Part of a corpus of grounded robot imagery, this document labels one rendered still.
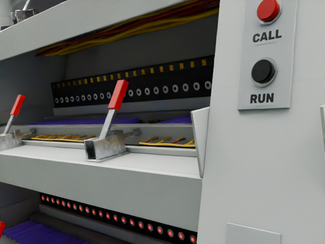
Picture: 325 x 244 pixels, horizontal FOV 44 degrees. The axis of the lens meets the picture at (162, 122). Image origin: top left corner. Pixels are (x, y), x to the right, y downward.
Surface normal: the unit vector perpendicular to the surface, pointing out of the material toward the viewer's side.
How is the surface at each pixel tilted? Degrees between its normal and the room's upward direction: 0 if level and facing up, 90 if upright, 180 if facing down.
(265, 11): 90
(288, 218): 90
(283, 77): 90
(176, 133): 110
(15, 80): 90
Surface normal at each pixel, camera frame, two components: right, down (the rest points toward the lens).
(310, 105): -0.72, -0.16
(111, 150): 0.68, -0.01
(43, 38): -0.72, 0.19
